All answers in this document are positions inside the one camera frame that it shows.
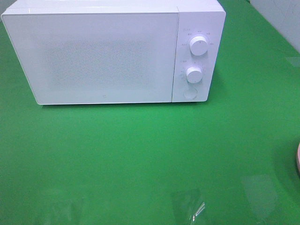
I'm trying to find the white upper power knob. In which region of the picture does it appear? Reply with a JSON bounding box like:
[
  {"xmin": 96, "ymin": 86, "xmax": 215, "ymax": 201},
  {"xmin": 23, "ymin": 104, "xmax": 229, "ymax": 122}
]
[{"xmin": 189, "ymin": 35, "xmax": 209, "ymax": 56}]

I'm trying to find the clear tape patch on cloth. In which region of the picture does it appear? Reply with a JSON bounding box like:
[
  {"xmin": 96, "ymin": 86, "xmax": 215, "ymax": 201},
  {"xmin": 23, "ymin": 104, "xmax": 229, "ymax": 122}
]
[{"xmin": 171, "ymin": 188, "xmax": 208, "ymax": 225}]

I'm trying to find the white microwave oven body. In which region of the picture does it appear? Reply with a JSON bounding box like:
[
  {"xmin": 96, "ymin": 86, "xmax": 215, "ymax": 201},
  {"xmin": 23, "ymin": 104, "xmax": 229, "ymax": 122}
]
[{"xmin": 1, "ymin": 0, "xmax": 226, "ymax": 103}]

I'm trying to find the pink plate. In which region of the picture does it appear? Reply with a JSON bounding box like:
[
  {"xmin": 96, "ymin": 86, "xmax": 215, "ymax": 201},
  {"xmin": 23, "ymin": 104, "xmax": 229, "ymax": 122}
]
[{"xmin": 296, "ymin": 144, "xmax": 300, "ymax": 173}]

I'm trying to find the white microwave door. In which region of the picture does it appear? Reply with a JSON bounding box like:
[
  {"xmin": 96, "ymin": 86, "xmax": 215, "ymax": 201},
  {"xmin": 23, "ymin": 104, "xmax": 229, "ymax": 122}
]
[{"xmin": 3, "ymin": 13, "xmax": 178, "ymax": 105}]

